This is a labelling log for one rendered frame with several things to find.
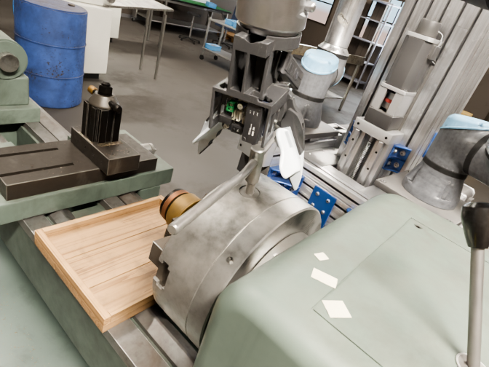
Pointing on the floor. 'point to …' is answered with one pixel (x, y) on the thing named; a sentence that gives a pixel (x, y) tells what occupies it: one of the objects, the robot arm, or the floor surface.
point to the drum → (52, 49)
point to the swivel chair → (229, 30)
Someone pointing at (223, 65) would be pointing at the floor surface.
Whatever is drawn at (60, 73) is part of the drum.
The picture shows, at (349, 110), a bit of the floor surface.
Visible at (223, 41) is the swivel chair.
